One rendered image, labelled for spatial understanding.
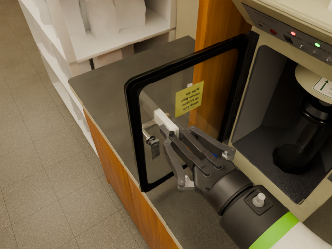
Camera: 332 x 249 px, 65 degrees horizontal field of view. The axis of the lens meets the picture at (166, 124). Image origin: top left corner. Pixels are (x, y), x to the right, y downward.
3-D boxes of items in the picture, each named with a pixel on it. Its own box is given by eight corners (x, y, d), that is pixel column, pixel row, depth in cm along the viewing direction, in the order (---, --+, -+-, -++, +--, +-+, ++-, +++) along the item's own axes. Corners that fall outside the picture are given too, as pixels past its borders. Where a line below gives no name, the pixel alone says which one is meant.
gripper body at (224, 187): (263, 176, 40) (222, 138, 45) (223, 206, 37) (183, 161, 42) (251, 199, 45) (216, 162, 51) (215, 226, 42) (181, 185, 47)
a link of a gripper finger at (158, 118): (176, 140, 51) (173, 142, 51) (156, 119, 55) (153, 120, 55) (176, 130, 49) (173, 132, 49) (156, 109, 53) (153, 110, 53)
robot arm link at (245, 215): (237, 263, 40) (276, 228, 44) (256, 236, 31) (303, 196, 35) (211, 230, 43) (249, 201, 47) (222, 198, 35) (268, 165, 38)
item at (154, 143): (160, 156, 62) (160, 142, 58) (152, 160, 61) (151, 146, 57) (156, 150, 63) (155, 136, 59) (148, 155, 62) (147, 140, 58)
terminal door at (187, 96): (221, 145, 85) (250, 32, 55) (141, 194, 73) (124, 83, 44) (219, 144, 85) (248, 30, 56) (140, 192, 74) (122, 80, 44)
